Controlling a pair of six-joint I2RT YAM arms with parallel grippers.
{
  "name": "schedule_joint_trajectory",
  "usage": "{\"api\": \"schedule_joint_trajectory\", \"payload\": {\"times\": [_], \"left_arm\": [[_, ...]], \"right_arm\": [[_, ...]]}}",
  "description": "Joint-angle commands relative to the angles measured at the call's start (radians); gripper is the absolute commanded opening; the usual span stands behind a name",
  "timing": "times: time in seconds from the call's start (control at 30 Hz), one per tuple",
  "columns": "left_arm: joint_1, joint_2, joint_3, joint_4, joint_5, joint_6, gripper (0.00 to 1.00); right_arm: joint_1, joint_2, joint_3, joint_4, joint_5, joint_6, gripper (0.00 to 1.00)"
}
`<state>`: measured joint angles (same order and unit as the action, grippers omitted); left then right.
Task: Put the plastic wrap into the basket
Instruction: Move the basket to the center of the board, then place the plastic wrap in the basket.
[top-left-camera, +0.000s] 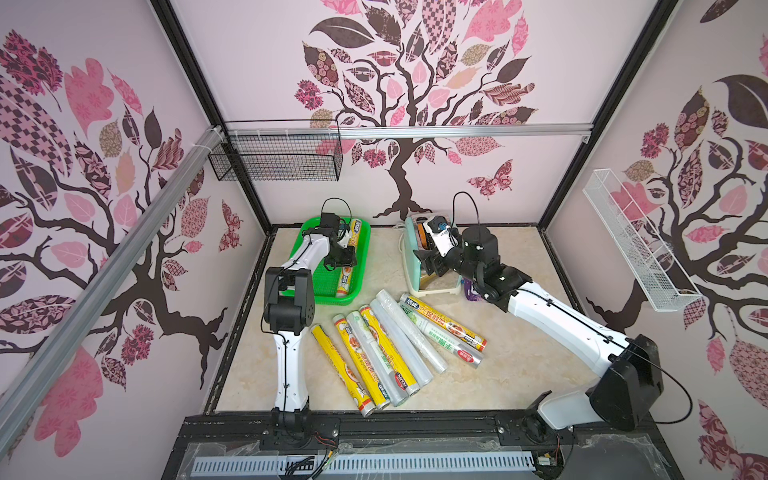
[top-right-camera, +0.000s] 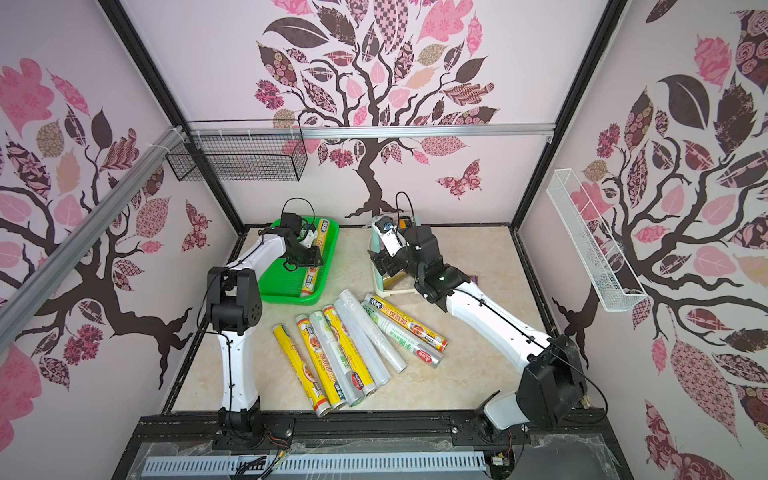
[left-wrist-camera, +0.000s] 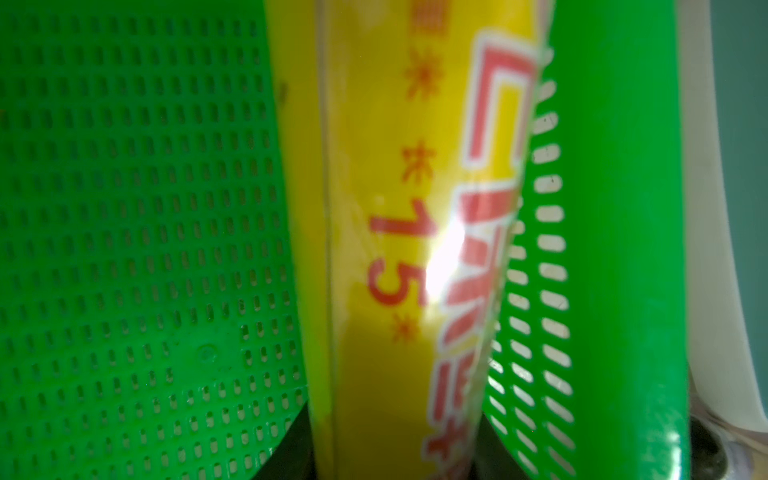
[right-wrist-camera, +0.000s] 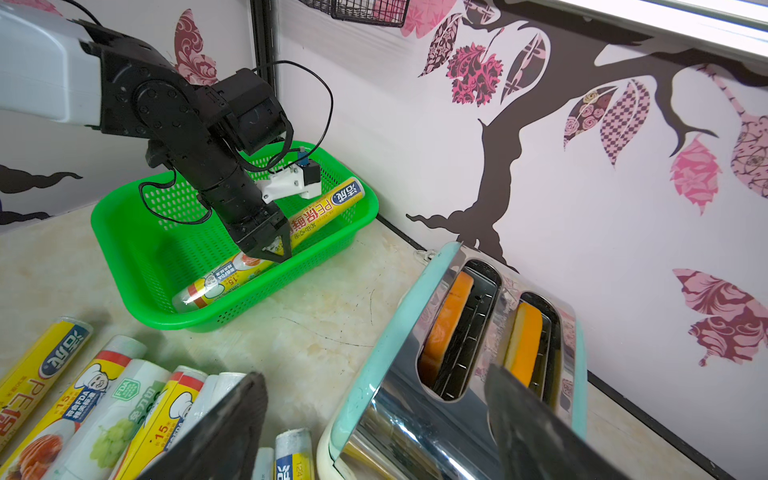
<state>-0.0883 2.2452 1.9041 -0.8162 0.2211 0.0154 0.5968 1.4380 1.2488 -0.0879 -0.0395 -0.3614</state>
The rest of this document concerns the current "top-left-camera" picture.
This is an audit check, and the purple Fox's candy bag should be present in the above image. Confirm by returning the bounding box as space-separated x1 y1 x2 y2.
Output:
462 278 484 302

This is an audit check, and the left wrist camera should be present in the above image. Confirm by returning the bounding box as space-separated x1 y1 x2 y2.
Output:
318 212 351 248

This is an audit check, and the clear white-label wrap roll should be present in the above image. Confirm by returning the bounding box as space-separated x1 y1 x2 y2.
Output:
347 311 407 407

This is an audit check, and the green-label wrap roll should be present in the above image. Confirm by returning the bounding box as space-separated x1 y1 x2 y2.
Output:
400 295 483 368

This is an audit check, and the mint green toaster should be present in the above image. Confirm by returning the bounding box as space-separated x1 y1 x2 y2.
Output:
399 217 463 298

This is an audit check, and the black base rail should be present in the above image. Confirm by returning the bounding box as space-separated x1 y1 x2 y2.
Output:
176 407 661 463

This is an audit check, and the white wire wall shelf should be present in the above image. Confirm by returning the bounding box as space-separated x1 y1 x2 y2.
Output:
583 169 704 312

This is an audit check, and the black wire wall basket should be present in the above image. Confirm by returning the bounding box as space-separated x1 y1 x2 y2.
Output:
208 118 343 182

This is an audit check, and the aluminium rail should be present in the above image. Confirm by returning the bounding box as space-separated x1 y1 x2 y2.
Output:
228 123 593 140
1 125 225 456

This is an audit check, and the white slotted cable duct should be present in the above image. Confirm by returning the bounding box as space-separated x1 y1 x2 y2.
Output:
189 451 536 479

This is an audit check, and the short yellow wrap roll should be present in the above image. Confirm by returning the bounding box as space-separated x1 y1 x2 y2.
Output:
335 218 362 298

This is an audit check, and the aluminium rail left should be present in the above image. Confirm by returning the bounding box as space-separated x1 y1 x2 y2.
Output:
1 125 225 456

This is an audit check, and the aluminium rail back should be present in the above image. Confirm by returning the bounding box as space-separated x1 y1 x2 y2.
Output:
228 123 593 140

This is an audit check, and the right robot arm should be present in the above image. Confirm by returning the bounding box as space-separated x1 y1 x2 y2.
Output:
414 215 669 441

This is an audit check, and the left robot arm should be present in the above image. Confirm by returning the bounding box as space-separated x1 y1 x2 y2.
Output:
262 227 357 436

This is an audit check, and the yellow red wrap roll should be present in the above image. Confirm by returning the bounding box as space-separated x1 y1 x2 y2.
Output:
400 293 487 352

